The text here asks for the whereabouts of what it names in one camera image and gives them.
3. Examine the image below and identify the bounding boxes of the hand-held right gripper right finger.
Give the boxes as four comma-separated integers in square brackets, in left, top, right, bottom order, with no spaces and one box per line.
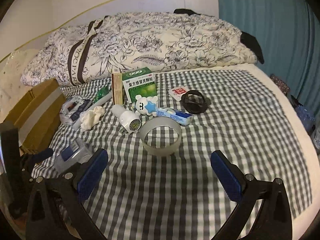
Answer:
[210,150,293,240]

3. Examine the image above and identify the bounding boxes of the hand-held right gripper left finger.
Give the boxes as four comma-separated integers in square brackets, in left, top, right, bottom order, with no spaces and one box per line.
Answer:
[26,148,109,240]

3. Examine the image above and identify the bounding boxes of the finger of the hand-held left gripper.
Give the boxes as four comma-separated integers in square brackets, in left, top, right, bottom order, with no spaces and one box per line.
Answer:
[30,148,54,165]

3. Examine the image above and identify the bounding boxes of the clear packet with blue item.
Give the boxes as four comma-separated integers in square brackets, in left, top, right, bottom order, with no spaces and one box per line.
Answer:
[54,137,97,175]

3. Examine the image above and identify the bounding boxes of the brown cardboard box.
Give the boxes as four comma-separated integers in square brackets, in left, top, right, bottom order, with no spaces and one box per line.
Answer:
[5,78,67,155]

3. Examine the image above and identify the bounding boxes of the floral wet wipes pack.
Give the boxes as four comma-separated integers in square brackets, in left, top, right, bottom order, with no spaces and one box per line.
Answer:
[60,95,92,127]

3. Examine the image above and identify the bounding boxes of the white tissue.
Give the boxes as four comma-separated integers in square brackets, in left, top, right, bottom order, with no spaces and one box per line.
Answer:
[79,106,105,132]

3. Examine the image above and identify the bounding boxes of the white plug adapter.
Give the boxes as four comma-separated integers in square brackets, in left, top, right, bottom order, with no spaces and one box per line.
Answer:
[111,104,142,133]

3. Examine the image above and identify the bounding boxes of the black strap ring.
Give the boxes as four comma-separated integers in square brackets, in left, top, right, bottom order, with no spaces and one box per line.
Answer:
[180,89,212,115]

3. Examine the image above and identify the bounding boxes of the blue white tube packet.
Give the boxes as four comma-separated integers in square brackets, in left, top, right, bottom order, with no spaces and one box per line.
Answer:
[155,107,194,126]

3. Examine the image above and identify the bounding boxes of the green snack packet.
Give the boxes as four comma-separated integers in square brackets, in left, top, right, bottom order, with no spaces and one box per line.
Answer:
[96,86,112,103]

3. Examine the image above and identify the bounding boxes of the grey tape roll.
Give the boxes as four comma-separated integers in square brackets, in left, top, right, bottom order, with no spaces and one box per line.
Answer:
[139,117,182,157]

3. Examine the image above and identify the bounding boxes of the tan box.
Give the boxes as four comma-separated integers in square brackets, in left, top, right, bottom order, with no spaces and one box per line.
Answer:
[112,72,124,105]

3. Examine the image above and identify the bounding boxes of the white bear toy blue star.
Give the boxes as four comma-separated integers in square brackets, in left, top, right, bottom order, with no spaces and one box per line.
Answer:
[132,94,160,117]

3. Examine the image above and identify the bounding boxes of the red white sachet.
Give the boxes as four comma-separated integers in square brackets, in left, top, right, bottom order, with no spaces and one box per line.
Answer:
[168,86,188,102]

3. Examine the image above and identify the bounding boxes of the green medicine box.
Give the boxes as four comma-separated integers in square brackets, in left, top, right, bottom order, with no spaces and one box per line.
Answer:
[119,67,158,103]

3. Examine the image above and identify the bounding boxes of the grey white checkered blanket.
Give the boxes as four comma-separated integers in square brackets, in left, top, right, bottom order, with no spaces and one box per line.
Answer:
[30,69,313,240]

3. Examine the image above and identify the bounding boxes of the white dotted cushion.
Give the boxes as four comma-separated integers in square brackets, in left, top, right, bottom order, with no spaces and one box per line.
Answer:
[0,49,38,115]

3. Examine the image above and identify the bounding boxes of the blue plastic-wrapped bottles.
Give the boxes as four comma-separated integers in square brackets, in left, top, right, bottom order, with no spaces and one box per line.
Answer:
[295,102,317,133]

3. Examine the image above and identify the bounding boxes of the dark patterned box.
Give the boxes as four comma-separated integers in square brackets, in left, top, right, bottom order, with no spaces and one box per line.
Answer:
[270,74,290,95]

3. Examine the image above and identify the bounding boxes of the large black cloth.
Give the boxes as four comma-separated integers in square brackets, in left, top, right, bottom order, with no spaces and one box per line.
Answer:
[240,31,265,64]

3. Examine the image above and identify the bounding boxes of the floral print pillow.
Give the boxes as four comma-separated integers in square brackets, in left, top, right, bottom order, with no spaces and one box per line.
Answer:
[20,12,258,87]

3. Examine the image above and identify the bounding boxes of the teal curtain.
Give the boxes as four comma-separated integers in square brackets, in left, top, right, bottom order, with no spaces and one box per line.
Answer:
[215,0,320,120]

